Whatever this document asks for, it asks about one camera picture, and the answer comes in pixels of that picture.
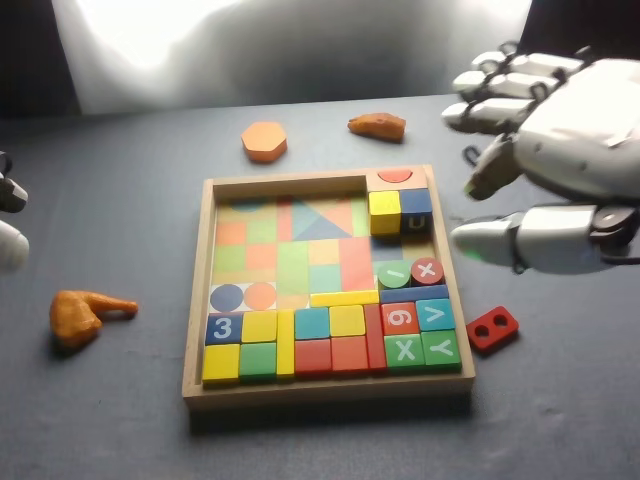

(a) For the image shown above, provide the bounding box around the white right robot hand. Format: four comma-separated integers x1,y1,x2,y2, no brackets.
439,42,640,276

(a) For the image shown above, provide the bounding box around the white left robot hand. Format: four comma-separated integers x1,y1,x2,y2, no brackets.
0,149,30,275

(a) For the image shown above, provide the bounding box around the red cylinder with x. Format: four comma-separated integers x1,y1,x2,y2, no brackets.
410,257,445,289

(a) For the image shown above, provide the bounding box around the green cylinder with minus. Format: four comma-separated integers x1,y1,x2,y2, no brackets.
377,260,414,291

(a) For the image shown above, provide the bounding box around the red two-hole block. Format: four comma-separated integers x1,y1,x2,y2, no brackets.
465,305,521,355

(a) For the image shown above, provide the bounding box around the orange hexagon block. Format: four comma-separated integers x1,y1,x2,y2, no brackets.
239,120,289,165

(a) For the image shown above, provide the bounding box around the orange toy chicken drumstick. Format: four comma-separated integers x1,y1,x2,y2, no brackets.
48,289,140,352

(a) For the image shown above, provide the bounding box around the blue cube with U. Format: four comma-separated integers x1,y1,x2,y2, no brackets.
398,187,433,235

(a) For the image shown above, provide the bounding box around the orange toy fried piece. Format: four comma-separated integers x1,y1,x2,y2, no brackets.
347,112,406,145

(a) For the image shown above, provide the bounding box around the wooden puzzle tray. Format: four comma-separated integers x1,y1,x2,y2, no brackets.
182,163,477,414

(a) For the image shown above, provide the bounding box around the white backdrop cloth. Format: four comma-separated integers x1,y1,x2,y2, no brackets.
49,0,534,117

